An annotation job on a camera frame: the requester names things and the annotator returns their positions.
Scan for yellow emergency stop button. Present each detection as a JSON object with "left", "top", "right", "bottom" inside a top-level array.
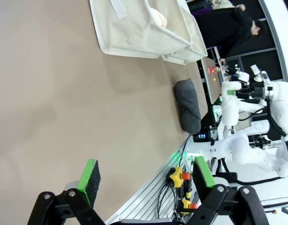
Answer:
[
  {"left": 166, "top": 166, "right": 191, "bottom": 188},
  {"left": 175, "top": 198, "right": 198, "bottom": 215}
]

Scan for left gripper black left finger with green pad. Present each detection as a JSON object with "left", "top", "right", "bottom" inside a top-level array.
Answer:
[{"left": 26, "top": 158, "right": 105, "bottom": 225}]

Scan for white rounded device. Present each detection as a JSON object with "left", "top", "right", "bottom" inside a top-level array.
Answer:
[{"left": 250, "top": 119, "right": 272, "bottom": 135}]

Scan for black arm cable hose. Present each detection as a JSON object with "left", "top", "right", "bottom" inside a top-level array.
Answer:
[{"left": 266, "top": 98, "right": 288, "bottom": 139}]

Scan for black switch handle yellow ring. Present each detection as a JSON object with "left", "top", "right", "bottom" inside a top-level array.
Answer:
[{"left": 183, "top": 180, "right": 193, "bottom": 200}]

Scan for person beige shirt purple trousers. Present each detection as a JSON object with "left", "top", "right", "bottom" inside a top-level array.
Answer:
[{"left": 189, "top": 0, "right": 247, "bottom": 12}]

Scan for pink fluffy towel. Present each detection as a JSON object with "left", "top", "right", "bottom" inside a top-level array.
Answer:
[{"left": 150, "top": 8, "right": 168, "bottom": 28}]

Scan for looped black cables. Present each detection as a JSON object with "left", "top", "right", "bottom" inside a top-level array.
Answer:
[{"left": 156, "top": 184, "right": 179, "bottom": 220}]

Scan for dark grey towel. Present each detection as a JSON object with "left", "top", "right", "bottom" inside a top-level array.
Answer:
[{"left": 173, "top": 79, "right": 202, "bottom": 135}]

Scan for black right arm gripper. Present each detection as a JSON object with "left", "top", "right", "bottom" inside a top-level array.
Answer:
[{"left": 227, "top": 87, "right": 265, "bottom": 105}]

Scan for white room pillar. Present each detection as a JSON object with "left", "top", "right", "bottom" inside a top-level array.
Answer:
[{"left": 258, "top": 0, "right": 288, "bottom": 83}]

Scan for white equipment box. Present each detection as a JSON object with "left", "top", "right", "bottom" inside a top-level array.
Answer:
[{"left": 212, "top": 104, "right": 224, "bottom": 124}]

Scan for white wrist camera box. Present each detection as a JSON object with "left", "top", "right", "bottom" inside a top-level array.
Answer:
[{"left": 250, "top": 64, "right": 264, "bottom": 83}]

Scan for thin black cable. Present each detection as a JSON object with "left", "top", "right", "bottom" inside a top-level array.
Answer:
[{"left": 178, "top": 134, "right": 191, "bottom": 169}]

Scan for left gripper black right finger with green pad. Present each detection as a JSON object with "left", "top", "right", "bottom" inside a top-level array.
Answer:
[{"left": 187, "top": 156, "right": 270, "bottom": 225}]

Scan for black box with lit display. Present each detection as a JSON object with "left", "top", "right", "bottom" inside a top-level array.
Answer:
[{"left": 195, "top": 130, "right": 210, "bottom": 143}]

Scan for brown background table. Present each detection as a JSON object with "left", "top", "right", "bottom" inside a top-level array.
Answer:
[{"left": 201, "top": 57, "right": 224, "bottom": 104}]

